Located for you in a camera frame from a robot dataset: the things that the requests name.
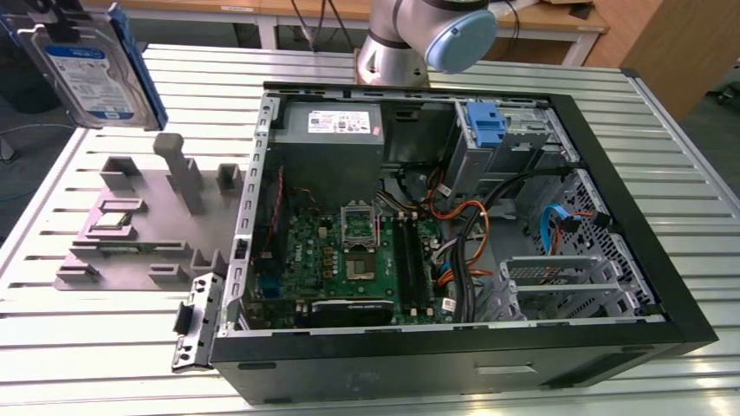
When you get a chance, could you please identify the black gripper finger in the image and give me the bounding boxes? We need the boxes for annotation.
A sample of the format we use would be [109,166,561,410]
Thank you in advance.
[38,0,81,43]
[67,0,110,21]

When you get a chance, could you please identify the hard disk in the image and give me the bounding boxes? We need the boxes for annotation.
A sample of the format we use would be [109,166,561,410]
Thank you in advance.
[0,3,169,132]

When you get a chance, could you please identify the blue data wire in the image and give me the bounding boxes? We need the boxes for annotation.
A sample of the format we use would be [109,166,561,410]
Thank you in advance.
[539,202,570,257]

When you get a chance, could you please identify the silver disk bay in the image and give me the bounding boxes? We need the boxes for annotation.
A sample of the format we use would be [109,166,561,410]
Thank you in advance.
[482,253,659,324]

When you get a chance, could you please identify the black chair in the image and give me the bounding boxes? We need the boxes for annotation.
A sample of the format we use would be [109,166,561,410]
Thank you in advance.
[0,25,70,114]

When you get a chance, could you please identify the white metal leg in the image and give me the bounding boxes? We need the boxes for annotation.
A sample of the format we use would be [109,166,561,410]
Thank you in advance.
[0,129,17,165]

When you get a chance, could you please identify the CPU chip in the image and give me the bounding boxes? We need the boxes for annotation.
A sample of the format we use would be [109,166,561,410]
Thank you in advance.
[93,212,131,230]

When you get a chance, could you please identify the green RAM stick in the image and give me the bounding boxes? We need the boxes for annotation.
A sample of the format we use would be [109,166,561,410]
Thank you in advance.
[97,243,157,256]

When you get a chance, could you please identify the grey parts rack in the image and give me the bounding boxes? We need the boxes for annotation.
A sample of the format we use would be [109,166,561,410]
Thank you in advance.
[51,133,243,291]

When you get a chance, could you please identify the silver power supply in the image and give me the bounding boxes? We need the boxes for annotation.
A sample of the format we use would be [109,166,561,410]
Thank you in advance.
[270,101,386,209]

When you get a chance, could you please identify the black case fan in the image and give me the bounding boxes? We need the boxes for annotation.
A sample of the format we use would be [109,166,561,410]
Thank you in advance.
[251,142,286,261]

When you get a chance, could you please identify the green motherboard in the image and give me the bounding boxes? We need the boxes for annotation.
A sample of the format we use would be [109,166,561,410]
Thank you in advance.
[245,202,458,329]

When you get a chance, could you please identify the silver expansion slot latch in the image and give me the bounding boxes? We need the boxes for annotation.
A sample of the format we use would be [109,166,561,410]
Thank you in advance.
[170,271,226,374]

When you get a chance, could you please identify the socket locking lever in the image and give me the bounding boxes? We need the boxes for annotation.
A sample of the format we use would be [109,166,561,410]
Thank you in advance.
[371,202,385,252]

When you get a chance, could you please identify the CPU socket cover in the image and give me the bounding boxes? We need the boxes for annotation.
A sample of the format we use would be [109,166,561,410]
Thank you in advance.
[338,202,382,253]

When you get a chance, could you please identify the blue drive latch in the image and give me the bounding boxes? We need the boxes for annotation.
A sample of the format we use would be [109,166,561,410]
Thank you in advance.
[465,101,507,148]

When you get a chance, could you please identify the CPU socket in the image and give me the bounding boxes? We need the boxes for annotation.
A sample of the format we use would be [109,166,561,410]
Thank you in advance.
[343,253,381,283]

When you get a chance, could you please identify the brown box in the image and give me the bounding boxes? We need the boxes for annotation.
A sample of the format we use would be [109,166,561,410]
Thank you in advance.
[483,36,573,65]

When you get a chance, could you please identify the silver drive cage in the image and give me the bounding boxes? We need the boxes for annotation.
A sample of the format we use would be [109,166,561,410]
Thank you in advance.
[449,100,578,201]

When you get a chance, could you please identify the black graphics card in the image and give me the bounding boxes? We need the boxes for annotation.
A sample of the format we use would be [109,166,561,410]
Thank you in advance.
[293,297,397,329]

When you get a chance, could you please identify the black PC case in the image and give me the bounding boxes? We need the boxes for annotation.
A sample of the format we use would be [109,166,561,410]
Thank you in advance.
[207,80,719,406]

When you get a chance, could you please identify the wooden cabinet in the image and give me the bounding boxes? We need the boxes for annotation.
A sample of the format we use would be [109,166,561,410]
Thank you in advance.
[621,0,740,122]

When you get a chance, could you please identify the black office chair base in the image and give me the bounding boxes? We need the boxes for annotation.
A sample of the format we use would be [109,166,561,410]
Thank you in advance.
[714,64,740,105]

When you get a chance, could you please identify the wooden desk white frame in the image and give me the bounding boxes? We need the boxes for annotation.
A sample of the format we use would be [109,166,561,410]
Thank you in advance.
[258,0,611,66]
[111,0,278,49]

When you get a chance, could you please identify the pale blue floor cable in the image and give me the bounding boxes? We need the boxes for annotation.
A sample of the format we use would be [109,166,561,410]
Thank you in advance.
[0,122,79,136]

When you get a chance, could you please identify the red black twisted wire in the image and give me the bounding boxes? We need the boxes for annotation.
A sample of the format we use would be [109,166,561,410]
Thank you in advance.
[259,167,285,261]

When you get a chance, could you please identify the orange power wires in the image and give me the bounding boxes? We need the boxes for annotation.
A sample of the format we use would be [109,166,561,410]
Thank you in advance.
[427,166,493,289]

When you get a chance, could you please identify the black cable bundle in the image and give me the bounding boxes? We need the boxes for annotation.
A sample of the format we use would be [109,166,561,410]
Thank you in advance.
[449,166,579,324]

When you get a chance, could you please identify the orange wire with black plug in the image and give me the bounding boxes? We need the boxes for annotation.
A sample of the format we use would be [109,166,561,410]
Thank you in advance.
[553,211,613,257]

